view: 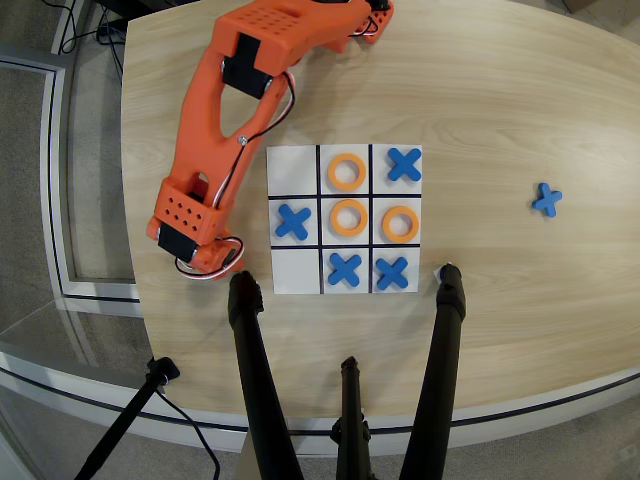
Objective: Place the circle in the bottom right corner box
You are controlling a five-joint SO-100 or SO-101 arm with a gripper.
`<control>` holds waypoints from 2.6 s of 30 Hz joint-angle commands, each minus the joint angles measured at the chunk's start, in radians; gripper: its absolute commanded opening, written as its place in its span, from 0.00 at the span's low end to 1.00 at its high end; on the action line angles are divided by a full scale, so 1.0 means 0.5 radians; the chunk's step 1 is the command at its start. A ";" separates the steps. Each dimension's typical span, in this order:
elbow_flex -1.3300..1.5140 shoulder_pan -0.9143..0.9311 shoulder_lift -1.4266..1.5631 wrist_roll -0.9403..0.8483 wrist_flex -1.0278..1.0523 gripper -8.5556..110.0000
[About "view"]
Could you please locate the blue foam cross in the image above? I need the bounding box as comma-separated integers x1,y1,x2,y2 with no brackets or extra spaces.
374,256,411,292
530,182,564,219
274,203,313,241
386,147,424,183
327,252,363,288

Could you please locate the grey metal floor frame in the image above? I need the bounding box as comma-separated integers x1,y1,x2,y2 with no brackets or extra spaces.
0,54,142,304

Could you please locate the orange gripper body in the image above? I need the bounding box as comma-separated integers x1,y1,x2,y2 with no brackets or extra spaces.
174,235,247,282

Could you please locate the orange foam ring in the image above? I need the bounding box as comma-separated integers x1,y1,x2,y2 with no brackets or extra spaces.
381,205,421,245
328,198,370,237
327,152,368,192

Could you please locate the thin black stand pole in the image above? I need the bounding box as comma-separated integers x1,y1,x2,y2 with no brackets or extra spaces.
73,356,181,480

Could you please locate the black floor cable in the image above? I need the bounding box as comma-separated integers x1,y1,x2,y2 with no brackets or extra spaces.
96,0,125,77
58,0,84,56

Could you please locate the black tripod leg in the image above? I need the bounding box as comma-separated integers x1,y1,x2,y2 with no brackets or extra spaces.
329,355,374,480
227,270,305,480
398,263,468,480

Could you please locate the black stand cable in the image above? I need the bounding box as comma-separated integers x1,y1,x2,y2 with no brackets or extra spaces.
154,387,222,480

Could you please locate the white tic-tac-toe board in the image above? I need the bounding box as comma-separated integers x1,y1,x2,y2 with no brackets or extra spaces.
266,144,424,295

